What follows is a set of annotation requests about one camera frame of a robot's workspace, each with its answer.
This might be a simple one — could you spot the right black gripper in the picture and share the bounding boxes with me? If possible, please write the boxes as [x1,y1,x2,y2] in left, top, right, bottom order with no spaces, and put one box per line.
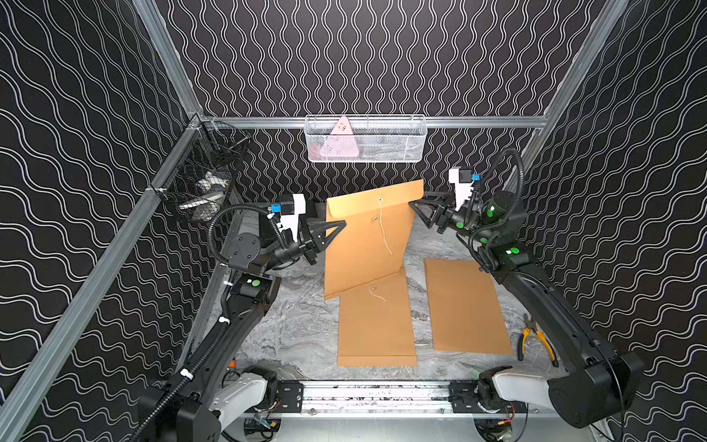
[411,189,497,250]

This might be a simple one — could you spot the bag white string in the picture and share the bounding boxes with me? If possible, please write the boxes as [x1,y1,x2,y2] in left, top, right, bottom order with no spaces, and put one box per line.
[372,195,394,256]

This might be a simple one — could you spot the brown file bag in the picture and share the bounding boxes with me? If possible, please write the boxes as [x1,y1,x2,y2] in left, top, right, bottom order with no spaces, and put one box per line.
[324,180,425,299]
[338,268,417,368]
[425,259,512,355]

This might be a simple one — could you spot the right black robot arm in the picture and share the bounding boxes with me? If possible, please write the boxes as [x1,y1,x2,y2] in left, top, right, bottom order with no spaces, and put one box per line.
[410,147,644,428]

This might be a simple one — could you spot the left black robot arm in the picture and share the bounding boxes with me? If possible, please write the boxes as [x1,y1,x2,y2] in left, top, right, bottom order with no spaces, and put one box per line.
[130,203,346,441]

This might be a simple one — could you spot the black plastic tool case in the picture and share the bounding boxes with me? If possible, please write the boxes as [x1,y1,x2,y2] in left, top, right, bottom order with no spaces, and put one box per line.
[258,208,318,247]

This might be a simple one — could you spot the pink triangular board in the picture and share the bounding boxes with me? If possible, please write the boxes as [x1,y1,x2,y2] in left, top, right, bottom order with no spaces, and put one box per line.
[313,116,361,161]

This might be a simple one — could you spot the white object in black basket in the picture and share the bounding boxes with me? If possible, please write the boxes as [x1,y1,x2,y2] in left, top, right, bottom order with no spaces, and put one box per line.
[178,171,230,222]

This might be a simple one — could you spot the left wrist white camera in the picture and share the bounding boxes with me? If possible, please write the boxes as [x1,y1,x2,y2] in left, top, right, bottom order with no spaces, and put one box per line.
[267,193,307,242]

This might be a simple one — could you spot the white wire mesh basket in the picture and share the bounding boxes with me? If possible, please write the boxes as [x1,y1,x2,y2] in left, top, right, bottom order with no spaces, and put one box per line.
[303,114,428,163]

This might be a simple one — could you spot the black wire mesh basket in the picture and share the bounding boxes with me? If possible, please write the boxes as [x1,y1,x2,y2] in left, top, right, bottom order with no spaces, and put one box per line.
[158,122,253,224]

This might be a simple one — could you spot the yellow handled pliers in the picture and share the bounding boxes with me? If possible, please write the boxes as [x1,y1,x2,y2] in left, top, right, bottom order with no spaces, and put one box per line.
[516,313,560,368]

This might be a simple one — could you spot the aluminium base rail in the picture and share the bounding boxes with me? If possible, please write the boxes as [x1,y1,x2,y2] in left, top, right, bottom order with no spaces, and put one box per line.
[156,379,600,418]

